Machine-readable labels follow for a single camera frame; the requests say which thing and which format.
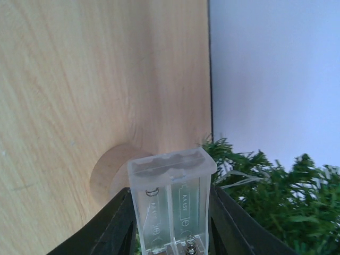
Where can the clear plastic battery box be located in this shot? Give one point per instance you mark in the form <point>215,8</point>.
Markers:
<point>170,194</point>

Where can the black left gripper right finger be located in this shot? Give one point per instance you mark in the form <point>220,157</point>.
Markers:
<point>233,231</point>

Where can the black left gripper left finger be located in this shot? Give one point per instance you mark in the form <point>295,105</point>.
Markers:
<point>111,231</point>

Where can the round wooden tree base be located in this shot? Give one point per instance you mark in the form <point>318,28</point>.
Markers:
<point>110,173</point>

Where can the small green christmas tree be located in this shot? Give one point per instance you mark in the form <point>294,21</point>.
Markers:
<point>304,217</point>

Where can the clear wire fairy lights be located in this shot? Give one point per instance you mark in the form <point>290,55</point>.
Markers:
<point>315,176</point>

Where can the black enclosure frame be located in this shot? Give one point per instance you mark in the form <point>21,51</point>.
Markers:
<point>210,70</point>

